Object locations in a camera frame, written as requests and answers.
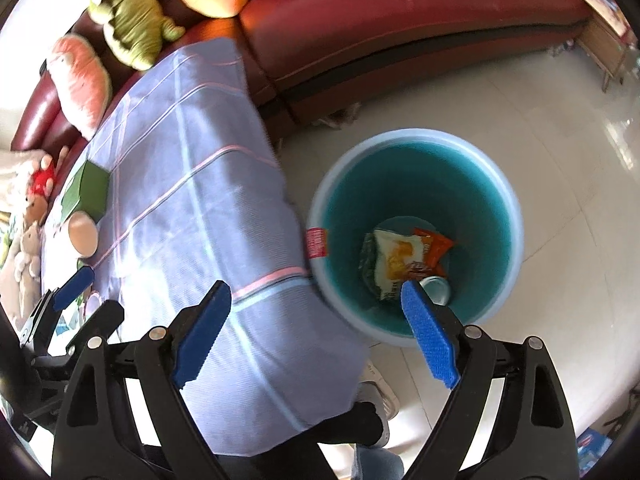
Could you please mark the yellow white snack packet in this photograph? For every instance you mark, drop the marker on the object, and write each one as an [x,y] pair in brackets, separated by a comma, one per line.
[395,260]

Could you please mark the green dinosaur plush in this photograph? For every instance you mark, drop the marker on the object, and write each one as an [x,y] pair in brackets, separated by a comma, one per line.
[135,20]

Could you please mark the pink watermelon plush pillow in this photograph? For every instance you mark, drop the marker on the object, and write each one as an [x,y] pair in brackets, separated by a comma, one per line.
[80,85]

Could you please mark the red leather sofa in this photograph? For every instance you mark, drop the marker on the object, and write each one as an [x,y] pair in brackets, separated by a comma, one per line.
[400,20]

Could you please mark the green cardboard box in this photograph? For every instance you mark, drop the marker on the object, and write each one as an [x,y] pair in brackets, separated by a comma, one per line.
[92,187]

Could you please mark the blue printed box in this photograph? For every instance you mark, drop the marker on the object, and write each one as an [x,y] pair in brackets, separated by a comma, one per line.
[592,450]

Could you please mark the doll in red dress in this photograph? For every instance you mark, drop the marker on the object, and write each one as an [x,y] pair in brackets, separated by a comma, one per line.
[42,180]

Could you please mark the white sneaker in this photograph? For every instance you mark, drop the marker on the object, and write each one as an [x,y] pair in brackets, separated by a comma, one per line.
[385,400]

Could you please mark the blue plastic bin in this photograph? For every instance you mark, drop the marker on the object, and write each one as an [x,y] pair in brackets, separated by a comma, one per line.
[450,180]

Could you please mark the beige bunny plush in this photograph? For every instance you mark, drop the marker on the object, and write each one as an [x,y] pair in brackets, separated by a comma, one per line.
[27,255]

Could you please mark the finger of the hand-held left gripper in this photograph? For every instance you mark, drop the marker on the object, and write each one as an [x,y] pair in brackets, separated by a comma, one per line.
[75,280]
[105,315]

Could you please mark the orange snack packet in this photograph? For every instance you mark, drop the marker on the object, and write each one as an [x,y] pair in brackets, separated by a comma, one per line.
[432,250]

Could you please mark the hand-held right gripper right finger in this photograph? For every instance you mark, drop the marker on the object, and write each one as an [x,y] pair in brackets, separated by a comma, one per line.
[430,335]

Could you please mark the purple checked tablecloth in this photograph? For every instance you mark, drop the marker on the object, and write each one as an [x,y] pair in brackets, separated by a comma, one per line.
[200,160]

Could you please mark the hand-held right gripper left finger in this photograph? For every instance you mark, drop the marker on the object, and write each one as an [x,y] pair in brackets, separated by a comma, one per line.
[200,335]

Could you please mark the pink paper cup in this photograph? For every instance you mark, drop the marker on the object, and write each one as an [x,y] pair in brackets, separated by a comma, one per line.
[82,237]

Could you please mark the metal drink can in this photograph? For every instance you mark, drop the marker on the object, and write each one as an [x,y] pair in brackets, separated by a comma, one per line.
[440,290]

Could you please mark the green snack packet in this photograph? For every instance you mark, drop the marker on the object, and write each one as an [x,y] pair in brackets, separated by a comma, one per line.
[367,260]

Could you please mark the person's jeans leg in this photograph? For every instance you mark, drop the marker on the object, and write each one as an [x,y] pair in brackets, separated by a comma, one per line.
[375,465]

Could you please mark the white blanket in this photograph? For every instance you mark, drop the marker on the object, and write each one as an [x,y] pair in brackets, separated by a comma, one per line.
[15,170]

